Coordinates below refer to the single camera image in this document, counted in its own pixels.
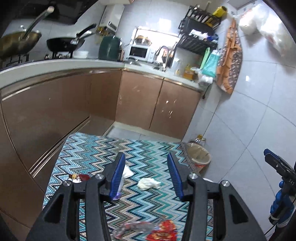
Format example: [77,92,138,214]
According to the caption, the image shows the hanging white plastic bags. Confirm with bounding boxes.
[238,3,287,57]

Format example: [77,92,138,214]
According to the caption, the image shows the yellow package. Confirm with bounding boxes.
[184,64,196,80]

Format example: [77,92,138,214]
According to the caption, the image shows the brass wok with handle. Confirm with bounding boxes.
[0,6,55,59]

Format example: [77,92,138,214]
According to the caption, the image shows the yellow roll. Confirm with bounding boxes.
[212,6,228,17]

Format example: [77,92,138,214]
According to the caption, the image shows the black dish rack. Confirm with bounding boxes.
[177,6,222,56]

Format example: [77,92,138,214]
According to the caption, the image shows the teal plastic bag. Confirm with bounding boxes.
[200,47,221,77]

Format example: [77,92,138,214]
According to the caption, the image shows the white water heater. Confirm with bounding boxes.
[98,5,125,32]

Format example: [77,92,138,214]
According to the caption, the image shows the white microwave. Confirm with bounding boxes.
[128,45,155,63]

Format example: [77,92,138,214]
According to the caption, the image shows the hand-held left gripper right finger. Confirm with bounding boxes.
[167,152,266,241]

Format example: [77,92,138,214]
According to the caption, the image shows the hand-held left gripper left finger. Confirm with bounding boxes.
[25,152,126,241]

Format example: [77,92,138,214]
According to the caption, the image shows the white tissue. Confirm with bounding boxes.
[137,178,161,191]

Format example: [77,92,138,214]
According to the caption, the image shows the clear oil bottle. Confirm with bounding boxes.
[188,136,206,146]

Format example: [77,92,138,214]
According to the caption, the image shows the small red wrapper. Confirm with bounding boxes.
[69,174,91,183]

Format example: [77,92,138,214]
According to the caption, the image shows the gas stove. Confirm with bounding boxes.
[0,52,72,69]

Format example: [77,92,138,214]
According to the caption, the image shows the white bottle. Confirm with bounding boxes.
[173,59,182,76]

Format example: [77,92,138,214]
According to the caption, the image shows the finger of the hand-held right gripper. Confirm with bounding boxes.
[264,149,296,177]

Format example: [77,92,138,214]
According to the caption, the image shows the zigzag patterned cloth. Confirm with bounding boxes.
[43,132,214,241]

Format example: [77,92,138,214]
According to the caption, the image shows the dark green kettle appliance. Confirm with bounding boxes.
[98,36,121,61]

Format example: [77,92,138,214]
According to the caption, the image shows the orange patterned apron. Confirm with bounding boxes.
[216,19,243,95]

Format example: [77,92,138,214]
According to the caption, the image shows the black range hood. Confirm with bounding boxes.
[0,0,93,25]

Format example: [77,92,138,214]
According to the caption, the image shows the metal faucet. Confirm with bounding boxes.
[155,46,170,71]

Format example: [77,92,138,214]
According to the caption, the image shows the white paper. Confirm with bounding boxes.
[121,165,134,179]

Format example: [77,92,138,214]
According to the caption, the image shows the yellow pot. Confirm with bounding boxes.
[134,35,152,45]

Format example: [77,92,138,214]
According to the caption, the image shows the small white plastic bag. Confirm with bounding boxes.
[196,67,213,85]

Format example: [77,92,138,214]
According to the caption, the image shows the black frying pan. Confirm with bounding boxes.
[46,23,97,52]

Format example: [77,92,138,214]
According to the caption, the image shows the clear plastic bag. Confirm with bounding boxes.
[113,221,158,239]

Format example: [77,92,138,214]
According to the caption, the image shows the pink bin with liner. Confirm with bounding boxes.
[186,142,211,173]

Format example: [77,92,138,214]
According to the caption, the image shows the red snack wrapper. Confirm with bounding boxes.
[146,220,178,241]

